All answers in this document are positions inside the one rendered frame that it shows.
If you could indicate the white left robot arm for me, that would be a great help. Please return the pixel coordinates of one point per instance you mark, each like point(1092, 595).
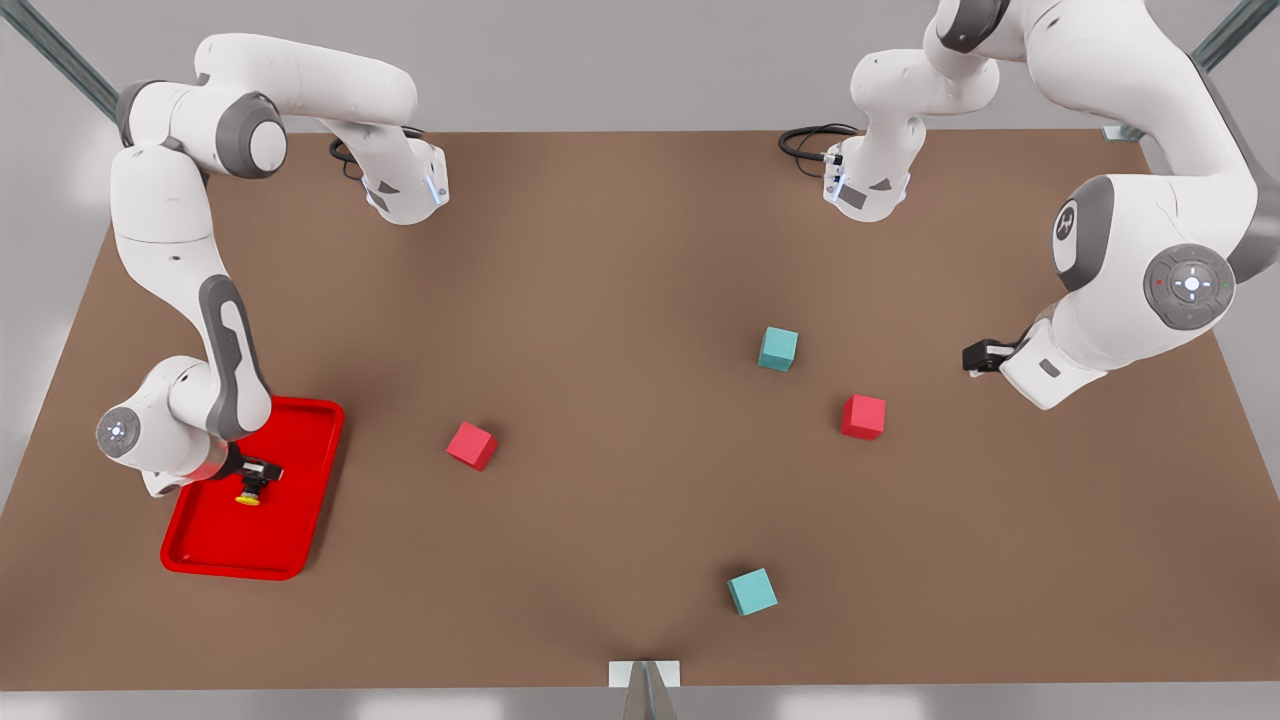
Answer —
point(1140, 120)

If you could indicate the teal cube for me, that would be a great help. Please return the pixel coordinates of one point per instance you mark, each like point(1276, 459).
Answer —
point(752, 591)
point(778, 349)

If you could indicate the silver frame post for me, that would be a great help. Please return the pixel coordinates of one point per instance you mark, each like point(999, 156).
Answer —
point(1215, 45)
point(645, 690)
point(60, 55)

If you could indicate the red plastic tray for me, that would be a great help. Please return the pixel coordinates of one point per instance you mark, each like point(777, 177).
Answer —
point(270, 500)

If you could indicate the red cube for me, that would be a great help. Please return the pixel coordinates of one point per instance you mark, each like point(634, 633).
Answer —
point(864, 416)
point(472, 445)

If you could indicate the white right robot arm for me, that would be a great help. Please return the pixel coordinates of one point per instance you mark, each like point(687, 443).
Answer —
point(160, 215)

